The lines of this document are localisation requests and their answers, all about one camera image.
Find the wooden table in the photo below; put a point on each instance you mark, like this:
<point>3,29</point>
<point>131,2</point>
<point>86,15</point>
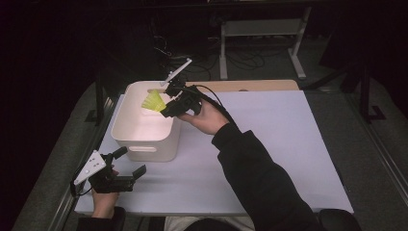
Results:
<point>253,86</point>

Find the person's right hand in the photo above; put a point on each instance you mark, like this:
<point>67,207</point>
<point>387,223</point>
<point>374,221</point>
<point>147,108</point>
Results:
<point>207,120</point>

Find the black metal stand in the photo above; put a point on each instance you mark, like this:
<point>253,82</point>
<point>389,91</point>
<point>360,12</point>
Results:
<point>364,93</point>
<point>100,102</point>

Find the yellow shuttlecock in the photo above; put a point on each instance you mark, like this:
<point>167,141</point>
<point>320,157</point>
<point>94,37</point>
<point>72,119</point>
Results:
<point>154,102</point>

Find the person's left hand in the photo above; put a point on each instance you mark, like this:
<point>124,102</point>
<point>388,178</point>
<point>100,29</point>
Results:
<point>104,202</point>

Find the person's lap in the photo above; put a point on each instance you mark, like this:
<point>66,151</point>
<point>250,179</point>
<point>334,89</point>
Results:
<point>208,224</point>

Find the white metal desk frame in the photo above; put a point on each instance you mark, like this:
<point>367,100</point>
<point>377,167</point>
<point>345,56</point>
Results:
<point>261,28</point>

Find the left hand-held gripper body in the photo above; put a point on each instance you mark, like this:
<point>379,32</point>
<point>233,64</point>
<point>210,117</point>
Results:
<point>107,183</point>

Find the white plastic storage bin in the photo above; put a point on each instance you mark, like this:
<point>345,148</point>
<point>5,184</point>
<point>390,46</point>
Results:
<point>144,128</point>

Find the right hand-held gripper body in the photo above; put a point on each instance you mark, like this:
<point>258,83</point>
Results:
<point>187,102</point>

